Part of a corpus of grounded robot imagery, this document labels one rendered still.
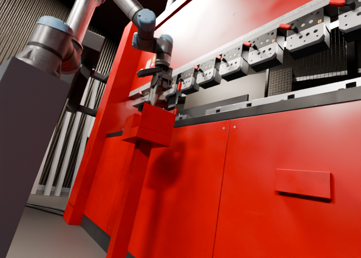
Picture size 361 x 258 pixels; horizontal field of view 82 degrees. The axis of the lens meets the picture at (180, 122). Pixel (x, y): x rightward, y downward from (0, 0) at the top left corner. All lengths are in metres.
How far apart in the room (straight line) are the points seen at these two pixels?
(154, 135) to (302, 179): 0.55
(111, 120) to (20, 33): 2.63
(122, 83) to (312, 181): 2.10
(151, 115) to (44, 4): 4.15
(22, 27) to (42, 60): 3.70
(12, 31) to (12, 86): 3.71
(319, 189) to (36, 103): 0.88
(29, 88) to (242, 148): 0.76
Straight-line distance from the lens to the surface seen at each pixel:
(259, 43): 1.24
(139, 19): 0.95
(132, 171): 0.93
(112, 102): 2.35
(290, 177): 0.74
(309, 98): 0.82
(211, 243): 0.93
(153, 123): 0.89
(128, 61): 2.57
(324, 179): 0.71
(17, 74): 0.80
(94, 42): 2.67
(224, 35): 1.50
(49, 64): 0.86
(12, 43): 4.42
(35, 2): 4.80
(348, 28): 1.05
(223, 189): 0.89
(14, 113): 0.78
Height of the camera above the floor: 0.51
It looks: 17 degrees up
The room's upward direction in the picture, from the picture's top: 11 degrees clockwise
